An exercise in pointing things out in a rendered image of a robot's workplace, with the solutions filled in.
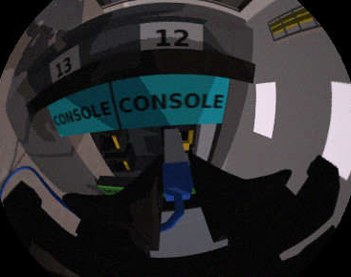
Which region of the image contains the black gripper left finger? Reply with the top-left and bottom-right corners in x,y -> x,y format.
62,155 -> 164,251

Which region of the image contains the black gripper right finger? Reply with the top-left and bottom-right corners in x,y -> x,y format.
187,153 -> 292,243

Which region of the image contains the blue cable with plug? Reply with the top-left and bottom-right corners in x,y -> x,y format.
0,128 -> 194,232

